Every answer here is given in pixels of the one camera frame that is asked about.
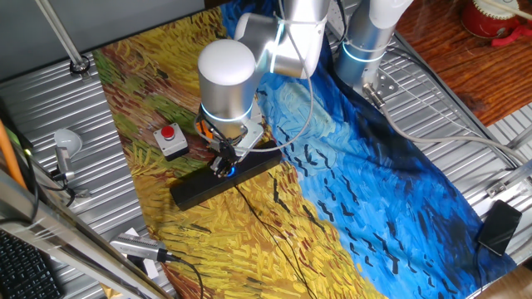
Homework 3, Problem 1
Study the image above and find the black keyboard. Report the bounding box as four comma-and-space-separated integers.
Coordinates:
0, 230, 64, 299

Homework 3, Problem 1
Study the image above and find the black speaker bar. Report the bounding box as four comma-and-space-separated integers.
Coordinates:
170, 140, 283, 212

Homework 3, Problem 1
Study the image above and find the black flat rectangular device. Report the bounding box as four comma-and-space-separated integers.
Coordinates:
476, 199, 524, 257

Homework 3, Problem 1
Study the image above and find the red drum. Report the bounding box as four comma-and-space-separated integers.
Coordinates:
460, 0, 520, 41

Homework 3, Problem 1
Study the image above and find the metal pole with round base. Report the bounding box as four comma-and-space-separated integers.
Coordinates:
34, 0, 91, 78

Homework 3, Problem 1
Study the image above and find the thick grey robot base cable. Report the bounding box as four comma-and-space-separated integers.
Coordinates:
362, 82, 532, 167

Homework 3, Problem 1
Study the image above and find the white paper card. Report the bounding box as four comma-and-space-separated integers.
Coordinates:
124, 227, 161, 280

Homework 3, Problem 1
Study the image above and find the orange box red mushroom button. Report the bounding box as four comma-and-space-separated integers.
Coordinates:
198, 118, 215, 145

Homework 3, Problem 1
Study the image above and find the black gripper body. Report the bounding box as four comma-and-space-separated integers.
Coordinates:
209, 138, 239, 165

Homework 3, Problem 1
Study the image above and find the orange pole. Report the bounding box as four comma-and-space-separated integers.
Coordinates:
0, 119, 27, 190

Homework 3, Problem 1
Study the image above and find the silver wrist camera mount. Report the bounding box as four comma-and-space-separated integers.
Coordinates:
232, 120, 266, 159

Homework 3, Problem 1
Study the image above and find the painted blue yellow tablecloth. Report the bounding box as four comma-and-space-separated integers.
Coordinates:
91, 0, 519, 299

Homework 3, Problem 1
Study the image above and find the black hanging cable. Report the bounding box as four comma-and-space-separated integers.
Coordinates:
0, 151, 41, 228

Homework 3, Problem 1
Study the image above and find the aluminium frame beam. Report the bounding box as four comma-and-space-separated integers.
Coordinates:
0, 168, 174, 299

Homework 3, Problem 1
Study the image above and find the thin black speaker cable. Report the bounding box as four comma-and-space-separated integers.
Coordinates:
234, 185, 309, 299

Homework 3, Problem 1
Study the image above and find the silver depth camera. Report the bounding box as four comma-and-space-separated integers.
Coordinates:
53, 145, 76, 183
109, 232, 168, 263

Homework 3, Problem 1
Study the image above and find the black camera cable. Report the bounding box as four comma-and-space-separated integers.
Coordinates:
164, 252, 205, 299

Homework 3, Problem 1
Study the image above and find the red tassel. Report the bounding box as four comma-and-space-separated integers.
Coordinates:
490, 25, 532, 47

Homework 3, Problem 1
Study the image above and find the aluminium frame rail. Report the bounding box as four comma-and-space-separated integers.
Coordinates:
485, 159, 532, 199

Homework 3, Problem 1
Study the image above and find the grey box large red button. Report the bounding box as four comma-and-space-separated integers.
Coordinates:
152, 122, 190, 162

